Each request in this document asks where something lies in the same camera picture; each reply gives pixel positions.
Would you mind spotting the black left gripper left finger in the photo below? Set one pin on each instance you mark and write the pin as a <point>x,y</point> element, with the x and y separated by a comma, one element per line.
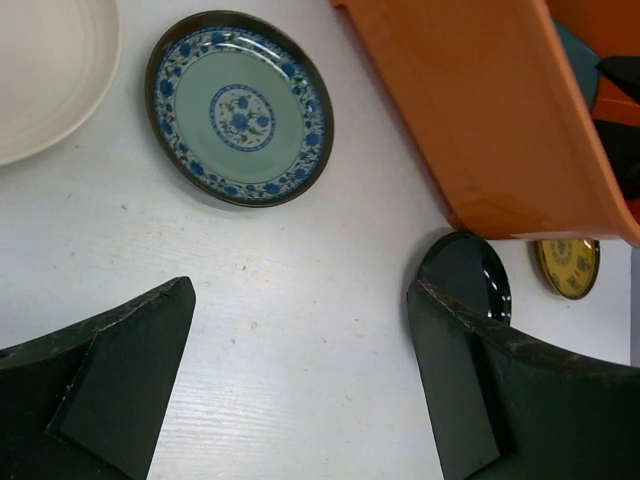
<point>88,401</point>

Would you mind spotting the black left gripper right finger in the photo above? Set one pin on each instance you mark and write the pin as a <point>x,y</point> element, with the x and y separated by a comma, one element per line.
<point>506,405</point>

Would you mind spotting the orange plastic bin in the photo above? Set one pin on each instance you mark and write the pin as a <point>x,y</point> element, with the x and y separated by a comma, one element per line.
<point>487,92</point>

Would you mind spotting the glossy black round plate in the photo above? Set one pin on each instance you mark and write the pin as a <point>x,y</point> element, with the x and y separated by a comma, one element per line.
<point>467,268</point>

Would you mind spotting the yellow patterned round plate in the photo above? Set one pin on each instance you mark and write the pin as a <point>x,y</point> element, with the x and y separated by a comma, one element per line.
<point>570,266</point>

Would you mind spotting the blue floral round plate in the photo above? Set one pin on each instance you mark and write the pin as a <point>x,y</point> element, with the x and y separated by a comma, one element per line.
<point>239,108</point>

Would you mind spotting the white round plate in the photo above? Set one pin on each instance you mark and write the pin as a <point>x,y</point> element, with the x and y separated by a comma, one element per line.
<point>58,62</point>

